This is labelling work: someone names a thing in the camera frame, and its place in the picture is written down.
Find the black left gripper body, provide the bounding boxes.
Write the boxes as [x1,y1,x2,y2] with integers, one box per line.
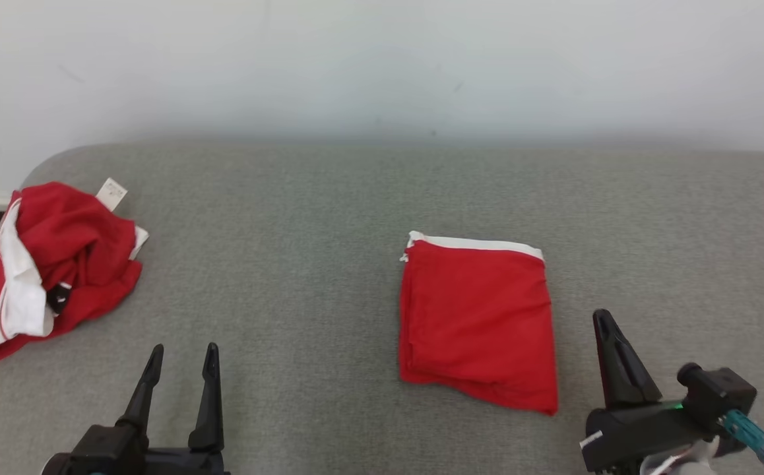
[42,426,231,475]

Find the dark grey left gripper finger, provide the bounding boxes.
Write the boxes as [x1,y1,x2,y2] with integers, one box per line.
[189,342,225,453]
[118,343,165,434]

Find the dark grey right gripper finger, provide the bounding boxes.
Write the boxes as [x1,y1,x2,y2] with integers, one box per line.
[592,309,664,408]

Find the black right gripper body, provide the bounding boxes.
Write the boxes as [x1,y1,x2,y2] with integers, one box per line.
[580,400,719,474]

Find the red shorts with white trim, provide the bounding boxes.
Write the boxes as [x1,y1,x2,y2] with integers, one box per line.
[398,231,559,417]

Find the red white jersey number 23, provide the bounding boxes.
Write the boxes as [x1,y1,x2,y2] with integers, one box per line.
[0,178,150,364]

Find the teal right camera connector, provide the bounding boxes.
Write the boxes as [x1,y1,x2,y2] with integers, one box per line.
[718,409,764,466]

